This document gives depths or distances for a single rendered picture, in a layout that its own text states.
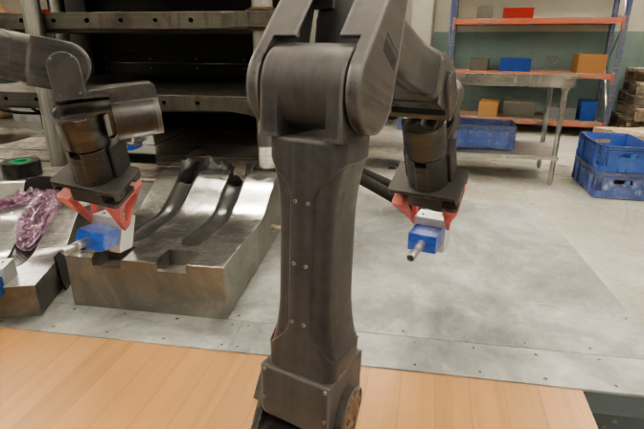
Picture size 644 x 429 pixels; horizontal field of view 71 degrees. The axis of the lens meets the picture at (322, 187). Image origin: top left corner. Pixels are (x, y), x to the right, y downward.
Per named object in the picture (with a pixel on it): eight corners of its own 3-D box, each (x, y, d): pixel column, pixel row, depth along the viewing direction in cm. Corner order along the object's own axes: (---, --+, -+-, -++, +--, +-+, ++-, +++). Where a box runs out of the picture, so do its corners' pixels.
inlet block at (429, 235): (426, 279, 63) (429, 243, 61) (392, 271, 65) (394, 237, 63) (448, 244, 74) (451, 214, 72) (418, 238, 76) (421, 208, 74)
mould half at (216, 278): (227, 319, 70) (220, 239, 66) (74, 304, 74) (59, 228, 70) (294, 207, 117) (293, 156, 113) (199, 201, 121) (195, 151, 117)
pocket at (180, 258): (189, 286, 69) (187, 264, 68) (156, 283, 70) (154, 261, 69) (201, 272, 74) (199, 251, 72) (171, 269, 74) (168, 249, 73)
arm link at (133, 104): (159, 126, 68) (142, 42, 63) (167, 137, 60) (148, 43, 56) (73, 140, 63) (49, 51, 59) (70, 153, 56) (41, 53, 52)
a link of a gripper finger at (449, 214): (424, 206, 75) (419, 164, 69) (468, 214, 72) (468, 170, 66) (411, 237, 71) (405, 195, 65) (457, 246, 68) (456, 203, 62)
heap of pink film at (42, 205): (43, 250, 80) (34, 209, 77) (-69, 257, 77) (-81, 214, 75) (92, 200, 104) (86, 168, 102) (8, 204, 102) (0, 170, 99)
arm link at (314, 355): (298, 386, 45) (305, 44, 37) (358, 411, 42) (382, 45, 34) (261, 427, 40) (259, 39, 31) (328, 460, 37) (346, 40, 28)
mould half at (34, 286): (41, 315, 71) (28, 252, 68) (-147, 329, 67) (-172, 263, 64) (125, 205, 118) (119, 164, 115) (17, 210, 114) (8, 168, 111)
